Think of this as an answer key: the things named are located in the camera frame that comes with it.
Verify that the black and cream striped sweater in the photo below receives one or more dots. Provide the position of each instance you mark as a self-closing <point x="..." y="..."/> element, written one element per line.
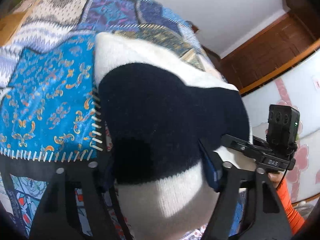
<point x="157" y="108"/>

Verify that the brown wooden door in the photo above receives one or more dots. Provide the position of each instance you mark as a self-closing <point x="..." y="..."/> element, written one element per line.
<point x="276" y="49"/>

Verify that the blue patchwork bedspread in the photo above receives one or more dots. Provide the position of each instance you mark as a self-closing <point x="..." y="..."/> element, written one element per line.
<point x="50" y="106"/>

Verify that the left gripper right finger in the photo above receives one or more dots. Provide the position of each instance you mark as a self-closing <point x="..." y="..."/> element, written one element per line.
<point x="248" y="206"/>

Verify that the brown cardboard sheet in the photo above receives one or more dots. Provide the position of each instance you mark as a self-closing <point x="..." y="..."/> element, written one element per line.
<point x="9" y="25"/>

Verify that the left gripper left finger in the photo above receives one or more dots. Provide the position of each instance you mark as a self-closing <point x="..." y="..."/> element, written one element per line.
<point x="72" y="206"/>

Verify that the right hand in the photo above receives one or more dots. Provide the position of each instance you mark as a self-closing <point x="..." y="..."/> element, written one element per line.
<point x="276" y="178"/>

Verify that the orange sleeved right forearm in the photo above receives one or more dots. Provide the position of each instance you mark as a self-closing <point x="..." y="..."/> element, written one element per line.
<point x="296" y="221"/>

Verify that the black camera box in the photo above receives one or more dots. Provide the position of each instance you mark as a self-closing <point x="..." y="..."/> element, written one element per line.
<point x="283" y="122"/>

